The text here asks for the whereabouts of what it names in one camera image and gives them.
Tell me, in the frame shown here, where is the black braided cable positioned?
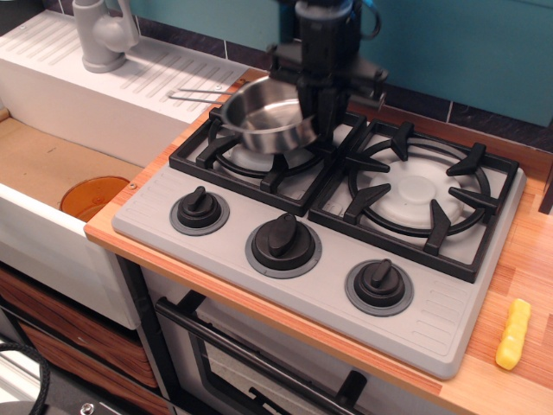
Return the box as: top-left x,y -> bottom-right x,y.
0,343 -> 51,415

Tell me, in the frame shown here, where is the toy oven door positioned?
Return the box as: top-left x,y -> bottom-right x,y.
155,291 -> 442,414

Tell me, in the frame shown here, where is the stainless steel pan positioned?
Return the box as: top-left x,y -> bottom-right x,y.
166,76 -> 318,155

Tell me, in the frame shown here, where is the black burner grate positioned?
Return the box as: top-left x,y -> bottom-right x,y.
169,108 -> 367,216
308,120 -> 523,283

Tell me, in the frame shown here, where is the wood grain drawer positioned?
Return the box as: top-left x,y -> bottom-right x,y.
1,265 -> 169,414

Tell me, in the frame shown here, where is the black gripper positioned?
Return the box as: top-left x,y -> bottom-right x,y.
268,42 -> 388,142

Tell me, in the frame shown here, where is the black right stove knob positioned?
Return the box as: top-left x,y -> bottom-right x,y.
345,259 -> 414,317

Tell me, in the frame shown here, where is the orange plastic plate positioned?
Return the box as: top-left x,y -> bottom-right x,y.
60,176 -> 130,222

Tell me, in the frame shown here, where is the black middle stove knob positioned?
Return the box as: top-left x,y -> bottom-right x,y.
245,214 -> 322,279

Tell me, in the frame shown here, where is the grey toy faucet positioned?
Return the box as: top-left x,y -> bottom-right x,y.
73,0 -> 140,73

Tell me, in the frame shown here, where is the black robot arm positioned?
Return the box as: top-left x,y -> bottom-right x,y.
268,1 -> 388,143

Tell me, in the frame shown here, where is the black right burner grate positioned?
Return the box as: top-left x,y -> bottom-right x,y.
308,120 -> 523,283

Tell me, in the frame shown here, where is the black left burner grate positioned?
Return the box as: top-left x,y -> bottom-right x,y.
169,108 -> 367,216

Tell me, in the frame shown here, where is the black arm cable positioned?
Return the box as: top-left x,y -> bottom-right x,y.
358,0 -> 384,41

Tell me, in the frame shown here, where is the black left stove knob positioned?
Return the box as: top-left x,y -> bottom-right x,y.
169,186 -> 230,237

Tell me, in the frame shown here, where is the grey toy stove top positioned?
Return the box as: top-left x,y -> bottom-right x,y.
111,81 -> 528,381

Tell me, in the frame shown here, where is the black stove knob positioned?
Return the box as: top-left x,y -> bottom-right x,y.
169,186 -> 230,237
345,259 -> 414,317
245,214 -> 322,279

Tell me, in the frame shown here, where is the white toy sink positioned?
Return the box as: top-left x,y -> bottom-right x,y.
1,11 -> 245,329

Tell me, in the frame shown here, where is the yellow toy fry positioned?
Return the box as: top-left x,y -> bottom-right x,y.
495,298 -> 531,370

